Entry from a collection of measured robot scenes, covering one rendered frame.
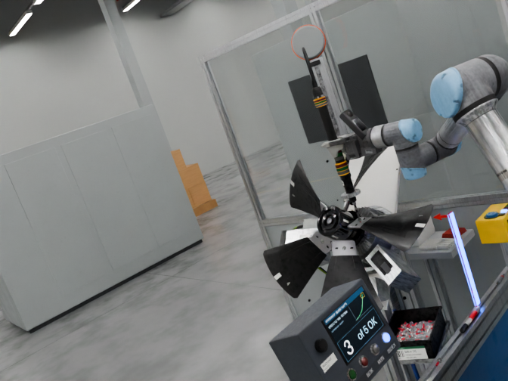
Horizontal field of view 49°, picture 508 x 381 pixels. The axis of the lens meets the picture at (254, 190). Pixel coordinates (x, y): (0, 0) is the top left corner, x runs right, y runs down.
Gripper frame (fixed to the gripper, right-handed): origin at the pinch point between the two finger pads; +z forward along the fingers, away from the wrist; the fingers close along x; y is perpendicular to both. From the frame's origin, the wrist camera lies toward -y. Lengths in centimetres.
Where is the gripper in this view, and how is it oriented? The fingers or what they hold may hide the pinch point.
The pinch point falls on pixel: (326, 142)
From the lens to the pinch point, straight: 201.3
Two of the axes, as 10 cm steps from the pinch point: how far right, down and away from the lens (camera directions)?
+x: 6.5, -3.6, 6.7
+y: 3.3, 9.3, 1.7
